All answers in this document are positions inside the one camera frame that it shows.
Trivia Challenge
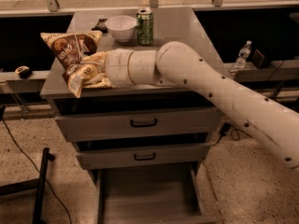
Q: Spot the brown chip bag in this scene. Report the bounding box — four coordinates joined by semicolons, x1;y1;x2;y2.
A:
40;31;102;98

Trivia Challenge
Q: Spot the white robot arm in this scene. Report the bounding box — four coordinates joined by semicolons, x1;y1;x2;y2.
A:
90;41;299;170

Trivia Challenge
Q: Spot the grey drawer cabinet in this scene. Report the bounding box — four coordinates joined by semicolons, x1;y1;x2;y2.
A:
41;7;230;177

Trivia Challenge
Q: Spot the grey middle drawer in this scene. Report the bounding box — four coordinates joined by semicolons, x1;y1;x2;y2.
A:
77;143;210;170

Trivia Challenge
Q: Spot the grey drawer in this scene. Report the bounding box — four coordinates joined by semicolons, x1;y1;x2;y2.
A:
56;107;222;142
94;163;217;224
77;143;210;170

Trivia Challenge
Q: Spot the grey top drawer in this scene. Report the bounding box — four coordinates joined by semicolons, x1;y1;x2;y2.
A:
56;107;222;142

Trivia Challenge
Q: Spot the grey bottom drawer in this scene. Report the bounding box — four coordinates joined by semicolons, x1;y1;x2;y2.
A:
94;163;217;224

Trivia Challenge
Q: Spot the dark snack bar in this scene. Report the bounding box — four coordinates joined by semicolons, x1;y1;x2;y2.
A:
92;19;107;34

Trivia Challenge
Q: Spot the white bowl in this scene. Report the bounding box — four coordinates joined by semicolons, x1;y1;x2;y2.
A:
106;15;136;42

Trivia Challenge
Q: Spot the small black yellow object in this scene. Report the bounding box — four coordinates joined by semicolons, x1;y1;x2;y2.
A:
15;65;32;79

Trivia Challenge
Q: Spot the green soda can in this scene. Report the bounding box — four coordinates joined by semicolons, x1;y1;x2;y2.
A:
136;8;153;46

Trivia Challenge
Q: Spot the black metal stand left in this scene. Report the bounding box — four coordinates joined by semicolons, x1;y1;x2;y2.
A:
0;147;55;224

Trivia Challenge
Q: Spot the clear water bottle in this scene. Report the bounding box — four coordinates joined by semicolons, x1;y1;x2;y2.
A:
235;40;251;69

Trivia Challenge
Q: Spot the small black box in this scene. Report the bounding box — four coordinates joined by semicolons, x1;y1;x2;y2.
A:
251;49;270;69

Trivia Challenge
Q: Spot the black floor cable left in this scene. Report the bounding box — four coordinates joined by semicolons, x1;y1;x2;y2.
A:
0;115;73;224

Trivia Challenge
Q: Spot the black power adapter with cable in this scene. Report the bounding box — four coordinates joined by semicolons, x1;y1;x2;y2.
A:
211;121;250;147

